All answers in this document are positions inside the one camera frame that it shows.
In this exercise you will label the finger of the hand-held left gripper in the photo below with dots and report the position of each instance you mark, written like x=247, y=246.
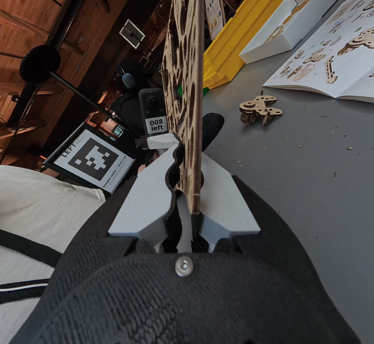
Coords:
x=163, y=141

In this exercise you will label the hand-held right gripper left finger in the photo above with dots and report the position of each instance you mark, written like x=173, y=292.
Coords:
x=140, y=204

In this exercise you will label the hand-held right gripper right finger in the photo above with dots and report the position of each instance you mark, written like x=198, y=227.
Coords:
x=228, y=204

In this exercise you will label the wooden puzzle parts sheet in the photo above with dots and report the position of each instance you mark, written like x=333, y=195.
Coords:
x=199, y=87

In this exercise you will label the grey desk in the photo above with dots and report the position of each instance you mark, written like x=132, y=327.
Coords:
x=306, y=189

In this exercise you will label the green plastic bin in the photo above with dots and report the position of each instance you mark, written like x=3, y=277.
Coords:
x=205, y=92

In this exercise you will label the small wooden wheeled assembly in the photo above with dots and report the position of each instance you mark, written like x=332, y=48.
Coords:
x=263, y=107

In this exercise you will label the yellow plastic bin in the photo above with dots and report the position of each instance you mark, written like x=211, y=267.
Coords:
x=233, y=52

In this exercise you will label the person's white shirt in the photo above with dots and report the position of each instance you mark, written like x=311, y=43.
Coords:
x=43, y=204

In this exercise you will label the white cardboard box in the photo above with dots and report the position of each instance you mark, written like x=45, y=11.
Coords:
x=274, y=49

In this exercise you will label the white square ceiling light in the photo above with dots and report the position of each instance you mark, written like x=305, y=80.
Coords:
x=126, y=30

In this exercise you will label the white illustrated poster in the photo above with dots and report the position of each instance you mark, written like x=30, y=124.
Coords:
x=213, y=8

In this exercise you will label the illustrated instruction booklet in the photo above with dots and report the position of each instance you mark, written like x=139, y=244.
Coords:
x=344, y=66

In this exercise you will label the black round ceiling lamp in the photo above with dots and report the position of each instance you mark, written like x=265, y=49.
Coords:
x=39, y=63

